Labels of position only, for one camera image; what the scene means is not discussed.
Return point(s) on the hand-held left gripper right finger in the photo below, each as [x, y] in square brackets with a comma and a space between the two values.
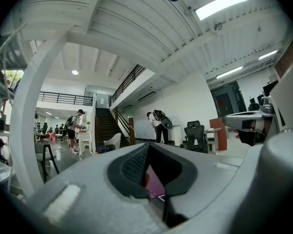
[210, 179]

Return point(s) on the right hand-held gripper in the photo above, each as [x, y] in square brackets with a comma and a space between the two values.
[283, 106]

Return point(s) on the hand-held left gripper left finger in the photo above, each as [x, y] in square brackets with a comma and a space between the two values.
[92, 191]

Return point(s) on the purple rice cooker lid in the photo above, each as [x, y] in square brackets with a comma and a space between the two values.
[153, 181]

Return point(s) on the orange cabinet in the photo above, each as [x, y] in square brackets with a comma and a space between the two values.
[218, 133]

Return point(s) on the dark door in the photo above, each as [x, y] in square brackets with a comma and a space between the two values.
[228, 99]

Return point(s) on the black office chair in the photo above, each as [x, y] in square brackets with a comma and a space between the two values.
[195, 135]

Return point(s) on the dark backpack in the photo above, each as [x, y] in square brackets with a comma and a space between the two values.
[106, 148]

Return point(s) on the white waste bin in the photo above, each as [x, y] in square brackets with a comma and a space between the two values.
[177, 135]

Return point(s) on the white shell chair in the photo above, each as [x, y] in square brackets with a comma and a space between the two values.
[114, 140]

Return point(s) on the black leg stool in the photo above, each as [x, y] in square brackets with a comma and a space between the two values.
[42, 152]

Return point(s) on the dark wooden staircase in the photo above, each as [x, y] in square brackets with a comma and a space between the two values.
[107, 128]

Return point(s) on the black pendant lamp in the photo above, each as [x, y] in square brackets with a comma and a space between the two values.
[146, 96]

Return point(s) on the black balcony railing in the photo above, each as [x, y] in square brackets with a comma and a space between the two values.
[63, 98]

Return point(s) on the black stair railing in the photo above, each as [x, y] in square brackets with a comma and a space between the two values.
[129, 80]

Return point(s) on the long ceiling tube light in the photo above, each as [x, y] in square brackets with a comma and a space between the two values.
[222, 4]

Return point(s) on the round ceiling light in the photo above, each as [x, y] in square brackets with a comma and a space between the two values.
[75, 72]

